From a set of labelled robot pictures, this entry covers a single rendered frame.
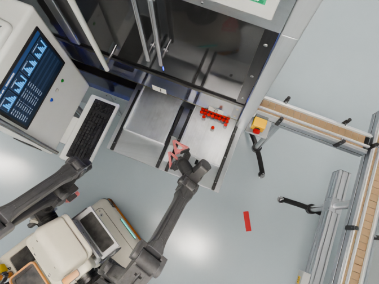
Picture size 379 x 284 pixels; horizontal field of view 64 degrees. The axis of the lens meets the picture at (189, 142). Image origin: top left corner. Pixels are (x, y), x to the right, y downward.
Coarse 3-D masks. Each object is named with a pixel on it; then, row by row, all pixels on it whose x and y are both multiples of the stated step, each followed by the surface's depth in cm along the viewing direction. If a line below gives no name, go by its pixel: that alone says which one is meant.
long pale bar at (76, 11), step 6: (72, 0) 108; (72, 6) 110; (78, 12) 114; (78, 18) 116; (84, 24) 120; (84, 30) 124; (90, 36) 128; (90, 42) 132; (96, 48) 137; (96, 54) 141; (102, 60) 147; (108, 60) 154; (108, 66) 156
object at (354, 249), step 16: (368, 160) 171; (368, 176) 169; (352, 192) 175; (368, 192) 163; (352, 208) 168; (368, 208) 165; (352, 224) 162; (368, 224) 163; (352, 240) 161; (368, 240) 158; (336, 256) 166; (352, 256) 155; (368, 256) 155; (336, 272) 160; (352, 272) 156
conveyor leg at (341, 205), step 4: (336, 204) 198; (340, 204) 193; (344, 204) 188; (348, 204) 183; (312, 208) 235; (316, 208) 228; (320, 208) 222; (336, 208) 200; (340, 208) 195; (344, 208) 191
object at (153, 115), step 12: (144, 96) 186; (156, 96) 186; (168, 96) 186; (132, 108) 181; (144, 108) 184; (156, 108) 184; (168, 108) 184; (132, 120) 182; (144, 120) 182; (156, 120) 182; (168, 120) 182; (132, 132) 180; (144, 132) 180; (156, 132) 180; (168, 132) 177
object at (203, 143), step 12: (192, 120) 182; (192, 132) 180; (204, 132) 180; (216, 132) 180; (228, 132) 180; (192, 144) 178; (204, 144) 178; (216, 144) 179; (192, 156) 177; (204, 156) 177; (216, 156) 177
